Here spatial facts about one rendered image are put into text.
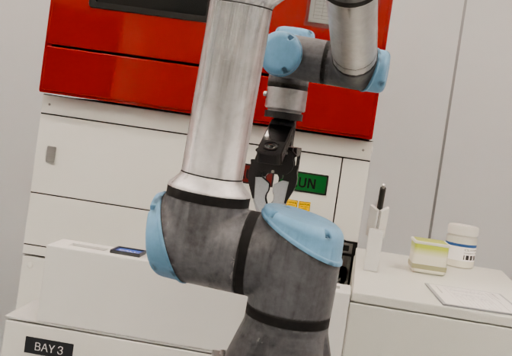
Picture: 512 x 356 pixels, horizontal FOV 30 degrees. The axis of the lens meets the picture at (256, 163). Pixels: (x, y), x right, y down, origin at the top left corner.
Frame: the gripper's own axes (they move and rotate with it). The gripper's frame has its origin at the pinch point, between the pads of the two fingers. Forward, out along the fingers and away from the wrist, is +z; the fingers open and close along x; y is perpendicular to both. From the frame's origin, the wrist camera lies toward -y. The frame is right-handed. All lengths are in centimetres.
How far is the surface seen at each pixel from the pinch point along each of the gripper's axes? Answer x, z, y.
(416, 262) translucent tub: -27.6, 7.0, 29.9
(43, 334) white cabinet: 35.6, 25.7, -10.5
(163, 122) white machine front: 37, -14, 52
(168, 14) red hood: 38, -39, 47
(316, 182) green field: -2, -5, 55
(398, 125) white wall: -12, -22, 205
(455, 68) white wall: -30, -47, 206
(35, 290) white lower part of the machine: 63, 32, 50
